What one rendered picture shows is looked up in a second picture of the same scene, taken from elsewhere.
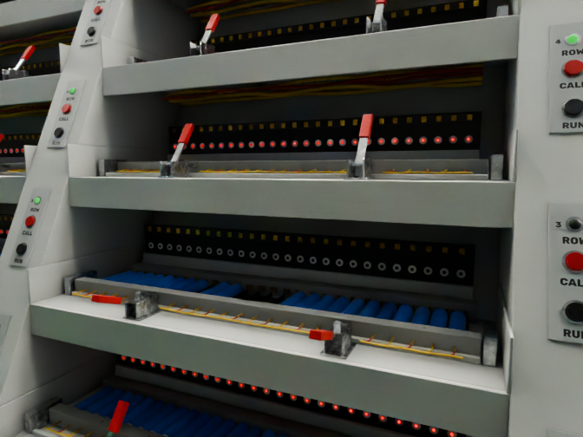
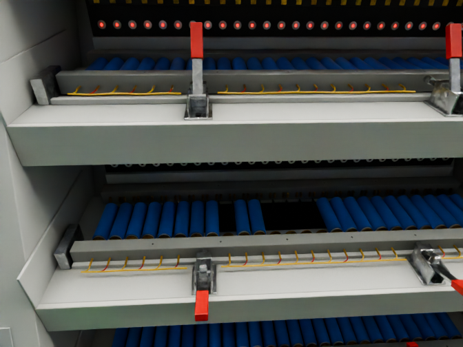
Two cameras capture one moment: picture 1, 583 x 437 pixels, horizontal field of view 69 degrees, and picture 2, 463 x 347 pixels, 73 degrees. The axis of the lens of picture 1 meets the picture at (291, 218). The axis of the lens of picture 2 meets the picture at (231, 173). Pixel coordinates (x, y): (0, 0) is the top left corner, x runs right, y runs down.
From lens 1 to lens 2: 0.43 m
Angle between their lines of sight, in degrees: 38
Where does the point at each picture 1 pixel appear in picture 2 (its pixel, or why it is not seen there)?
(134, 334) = (215, 308)
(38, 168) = not seen: outside the picture
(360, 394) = (453, 304)
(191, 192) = (247, 140)
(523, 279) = not seen: outside the picture
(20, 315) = (25, 323)
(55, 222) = (16, 200)
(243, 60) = not seen: outside the picture
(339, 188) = (444, 129)
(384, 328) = (450, 240)
